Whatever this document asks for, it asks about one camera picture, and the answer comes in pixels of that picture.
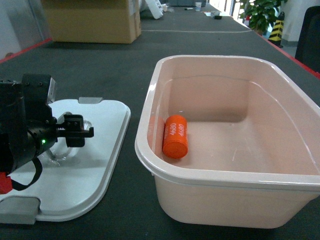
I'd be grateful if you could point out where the white paper cup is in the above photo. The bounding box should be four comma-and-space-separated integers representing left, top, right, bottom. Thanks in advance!
195, 2, 202, 12

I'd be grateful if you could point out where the yellow black striped cone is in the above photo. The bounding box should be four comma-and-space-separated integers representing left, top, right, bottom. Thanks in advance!
268, 11, 285, 48

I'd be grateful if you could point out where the pink plastic storage box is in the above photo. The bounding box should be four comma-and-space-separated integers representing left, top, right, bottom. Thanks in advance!
135, 55, 320, 229

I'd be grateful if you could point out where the green potted plant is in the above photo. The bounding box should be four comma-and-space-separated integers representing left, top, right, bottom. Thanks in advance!
239, 0, 288, 36

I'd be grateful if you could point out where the white box lid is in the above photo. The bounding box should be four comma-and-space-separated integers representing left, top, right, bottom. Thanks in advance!
0, 97, 131, 225

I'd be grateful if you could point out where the orange cylindrical capacitor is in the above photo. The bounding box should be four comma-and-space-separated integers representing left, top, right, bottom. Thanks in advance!
162, 114, 189, 159

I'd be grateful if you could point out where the cardboard box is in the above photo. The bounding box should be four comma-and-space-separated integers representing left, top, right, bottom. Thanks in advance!
41, 0, 141, 44

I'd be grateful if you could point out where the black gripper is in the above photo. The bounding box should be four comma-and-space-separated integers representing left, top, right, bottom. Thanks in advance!
0, 73, 95, 151

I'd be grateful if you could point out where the white foam piece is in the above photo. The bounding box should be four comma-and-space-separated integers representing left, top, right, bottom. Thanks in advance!
138, 0, 168, 20

